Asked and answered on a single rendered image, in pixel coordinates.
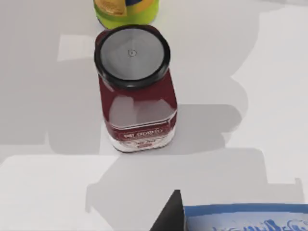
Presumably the lime green bottle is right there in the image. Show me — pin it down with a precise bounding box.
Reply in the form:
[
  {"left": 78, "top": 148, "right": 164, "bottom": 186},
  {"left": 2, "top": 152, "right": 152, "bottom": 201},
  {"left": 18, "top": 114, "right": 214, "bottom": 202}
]
[{"left": 93, "top": 0, "right": 161, "bottom": 30}]

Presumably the dark red jar black lid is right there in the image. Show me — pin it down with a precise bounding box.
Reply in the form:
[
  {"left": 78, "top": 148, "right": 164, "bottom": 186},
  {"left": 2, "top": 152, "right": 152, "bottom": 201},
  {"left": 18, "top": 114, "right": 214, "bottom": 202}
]
[{"left": 94, "top": 24, "right": 179, "bottom": 154}]

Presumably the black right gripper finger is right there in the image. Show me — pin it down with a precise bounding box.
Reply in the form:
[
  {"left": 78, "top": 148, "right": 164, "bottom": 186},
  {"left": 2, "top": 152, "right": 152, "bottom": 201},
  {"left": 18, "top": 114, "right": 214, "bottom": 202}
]
[{"left": 149, "top": 189, "right": 185, "bottom": 231}]

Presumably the blue and white box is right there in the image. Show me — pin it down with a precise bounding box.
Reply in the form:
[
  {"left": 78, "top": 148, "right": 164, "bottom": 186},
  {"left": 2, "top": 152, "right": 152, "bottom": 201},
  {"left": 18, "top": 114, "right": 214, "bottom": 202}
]
[{"left": 182, "top": 203, "right": 308, "bottom": 231}]

